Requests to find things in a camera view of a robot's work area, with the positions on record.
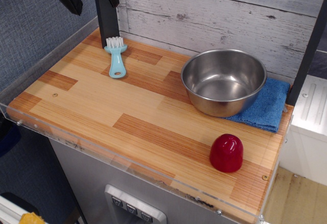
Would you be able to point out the stainless steel pot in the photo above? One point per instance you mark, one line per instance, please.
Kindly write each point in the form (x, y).
(223, 82)

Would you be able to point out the light blue scrubber brush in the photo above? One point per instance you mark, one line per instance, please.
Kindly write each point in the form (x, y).
(115, 46)

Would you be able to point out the blue folded cloth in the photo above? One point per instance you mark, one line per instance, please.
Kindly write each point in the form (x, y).
(266, 111)

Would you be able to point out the stainless steel cabinet front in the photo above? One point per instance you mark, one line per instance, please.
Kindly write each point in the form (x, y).
(89, 176)

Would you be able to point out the red plastic dome cup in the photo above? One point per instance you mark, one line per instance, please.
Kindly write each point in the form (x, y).
(226, 153)

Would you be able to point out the silver dispenser button panel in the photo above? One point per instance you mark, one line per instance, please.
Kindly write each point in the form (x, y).
(128, 209)

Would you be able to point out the yellow object at bottom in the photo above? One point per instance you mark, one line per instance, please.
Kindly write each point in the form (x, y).
(31, 218)

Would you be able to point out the white side unit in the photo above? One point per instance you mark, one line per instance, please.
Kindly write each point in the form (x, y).
(304, 152)

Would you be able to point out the dark grey left post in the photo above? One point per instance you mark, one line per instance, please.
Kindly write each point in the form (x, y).
(108, 20)

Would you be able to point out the dark grey post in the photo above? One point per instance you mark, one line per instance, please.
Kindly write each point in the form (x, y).
(308, 56)
(108, 20)

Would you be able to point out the clear acrylic guard rail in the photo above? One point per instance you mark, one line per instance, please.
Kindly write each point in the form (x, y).
(144, 124)

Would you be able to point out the dark grey right post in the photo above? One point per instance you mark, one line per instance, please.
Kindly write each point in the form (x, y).
(308, 56)

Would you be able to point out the aluminium frame rail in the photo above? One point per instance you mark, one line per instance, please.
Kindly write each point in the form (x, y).
(11, 212)

